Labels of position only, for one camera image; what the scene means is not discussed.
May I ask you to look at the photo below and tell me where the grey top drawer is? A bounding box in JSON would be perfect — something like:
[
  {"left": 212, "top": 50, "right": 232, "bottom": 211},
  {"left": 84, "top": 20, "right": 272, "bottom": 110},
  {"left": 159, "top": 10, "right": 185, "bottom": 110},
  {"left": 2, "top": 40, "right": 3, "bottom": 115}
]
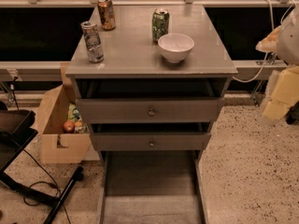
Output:
[{"left": 77, "top": 78, "right": 224, "bottom": 124}]

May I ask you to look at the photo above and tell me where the orange soda can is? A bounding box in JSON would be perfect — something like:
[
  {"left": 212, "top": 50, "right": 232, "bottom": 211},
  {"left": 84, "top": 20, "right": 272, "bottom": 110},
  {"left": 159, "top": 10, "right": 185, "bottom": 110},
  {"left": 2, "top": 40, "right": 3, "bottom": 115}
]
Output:
[{"left": 97, "top": 0, "right": 116, "bottom": 30}]

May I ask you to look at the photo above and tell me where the red apple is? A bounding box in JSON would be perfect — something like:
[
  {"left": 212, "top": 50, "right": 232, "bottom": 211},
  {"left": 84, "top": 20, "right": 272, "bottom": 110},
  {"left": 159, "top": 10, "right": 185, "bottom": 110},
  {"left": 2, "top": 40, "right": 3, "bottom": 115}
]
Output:
[{"left": 63, "top": 120, "right": 75, "bottom": 133}]

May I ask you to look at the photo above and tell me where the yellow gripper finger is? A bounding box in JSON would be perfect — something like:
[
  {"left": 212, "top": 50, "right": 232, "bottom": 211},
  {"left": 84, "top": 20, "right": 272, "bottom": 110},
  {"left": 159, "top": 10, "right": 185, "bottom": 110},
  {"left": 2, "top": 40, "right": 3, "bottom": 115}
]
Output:
[{"left": 262, "top": 65, "right": 299, "bottom": 121}]

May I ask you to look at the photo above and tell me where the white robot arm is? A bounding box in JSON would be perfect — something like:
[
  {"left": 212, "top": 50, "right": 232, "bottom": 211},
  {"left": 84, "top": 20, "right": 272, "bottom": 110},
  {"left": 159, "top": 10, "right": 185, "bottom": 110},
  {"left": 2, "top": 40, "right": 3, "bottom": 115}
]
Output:
[{"left": 256, "top": 7, "right": 299, "bottom": 121}]

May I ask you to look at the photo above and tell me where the black stand frame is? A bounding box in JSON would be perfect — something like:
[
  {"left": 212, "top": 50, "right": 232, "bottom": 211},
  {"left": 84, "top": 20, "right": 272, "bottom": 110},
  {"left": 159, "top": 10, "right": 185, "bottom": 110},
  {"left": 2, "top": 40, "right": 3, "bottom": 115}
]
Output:
[{"left": 0, "top": 101, "right": 85, "bottom": 224}]

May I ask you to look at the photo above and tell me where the grey bottom drawer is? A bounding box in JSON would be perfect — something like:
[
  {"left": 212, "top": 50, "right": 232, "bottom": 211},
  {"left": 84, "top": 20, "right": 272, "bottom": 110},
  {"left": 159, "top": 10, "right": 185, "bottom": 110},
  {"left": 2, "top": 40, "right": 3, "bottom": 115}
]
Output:
[{"left": 96, "top": 151, "right": 207, "bottom": 224}]

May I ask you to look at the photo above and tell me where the silver blue redbull can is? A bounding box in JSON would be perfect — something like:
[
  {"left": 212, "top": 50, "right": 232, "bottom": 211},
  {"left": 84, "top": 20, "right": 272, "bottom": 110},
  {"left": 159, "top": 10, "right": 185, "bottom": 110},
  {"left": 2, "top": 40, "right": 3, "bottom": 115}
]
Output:
[{"left": 80, "top": 21, "right": 104, "bottom": 63}]

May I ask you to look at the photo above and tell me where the green snack bag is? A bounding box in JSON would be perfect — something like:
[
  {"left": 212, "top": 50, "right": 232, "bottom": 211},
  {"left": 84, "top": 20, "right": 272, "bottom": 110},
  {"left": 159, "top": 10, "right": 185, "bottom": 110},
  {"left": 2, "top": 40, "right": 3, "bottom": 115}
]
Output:
[{"left": 67, "top": 104, "right": 81, "bottom": 122}]

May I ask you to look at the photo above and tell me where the black floor cable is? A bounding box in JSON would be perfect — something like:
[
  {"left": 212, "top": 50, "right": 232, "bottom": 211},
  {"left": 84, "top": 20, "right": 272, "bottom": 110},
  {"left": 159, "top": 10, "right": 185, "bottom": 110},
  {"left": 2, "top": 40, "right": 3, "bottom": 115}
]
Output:
[{"left": 8, "top": 133, "right": 73, "bottom": 224}]

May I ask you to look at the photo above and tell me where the grey drawer cabinet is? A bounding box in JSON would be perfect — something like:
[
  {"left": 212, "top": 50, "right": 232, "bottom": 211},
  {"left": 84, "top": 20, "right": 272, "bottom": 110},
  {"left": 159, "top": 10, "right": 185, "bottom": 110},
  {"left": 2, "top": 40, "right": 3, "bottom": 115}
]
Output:
[{"left": 64, "top": 4, "right": 238, "bottom": 161}]

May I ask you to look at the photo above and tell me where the white ceramic bowl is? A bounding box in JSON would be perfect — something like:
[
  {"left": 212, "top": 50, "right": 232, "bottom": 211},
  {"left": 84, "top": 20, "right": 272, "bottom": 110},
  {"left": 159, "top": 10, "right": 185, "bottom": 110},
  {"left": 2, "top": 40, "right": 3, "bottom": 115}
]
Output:
[{"left": 158, "top": 34, "right": 194, "bottom": 63}]

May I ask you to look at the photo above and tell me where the white hanging cable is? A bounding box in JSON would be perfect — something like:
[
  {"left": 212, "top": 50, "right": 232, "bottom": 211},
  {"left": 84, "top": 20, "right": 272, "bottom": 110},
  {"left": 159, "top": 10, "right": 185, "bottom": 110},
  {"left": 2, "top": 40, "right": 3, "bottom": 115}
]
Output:
[{"left": 232, "top": 0, "right": 298, "bottom": 84}]

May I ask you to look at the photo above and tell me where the cardboard box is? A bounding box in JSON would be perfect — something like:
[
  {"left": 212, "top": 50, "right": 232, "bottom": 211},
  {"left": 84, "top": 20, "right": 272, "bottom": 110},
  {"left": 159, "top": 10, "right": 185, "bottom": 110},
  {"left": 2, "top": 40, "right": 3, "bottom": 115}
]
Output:
[{"left": 36, "top": 62, "right": 93, "bottom": 164}]

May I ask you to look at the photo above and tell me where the green soda can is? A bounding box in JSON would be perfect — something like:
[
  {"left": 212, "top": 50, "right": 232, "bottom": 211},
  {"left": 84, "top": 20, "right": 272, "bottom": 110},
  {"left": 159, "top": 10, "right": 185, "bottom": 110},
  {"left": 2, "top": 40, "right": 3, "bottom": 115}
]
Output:
[{"left": 152, "top": 7, "right": 170, "bottom": 42}]

